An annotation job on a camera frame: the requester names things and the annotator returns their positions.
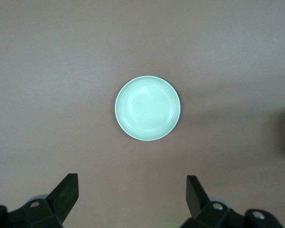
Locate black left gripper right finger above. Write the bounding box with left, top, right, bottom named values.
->
left=181, top=175, right=282, bottom=228

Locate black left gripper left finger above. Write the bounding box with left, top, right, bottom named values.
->
left=0, top=173, right=80, bottom=228

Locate light green round plate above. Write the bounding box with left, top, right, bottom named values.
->
left=114, top=76, right=181, bottom=142

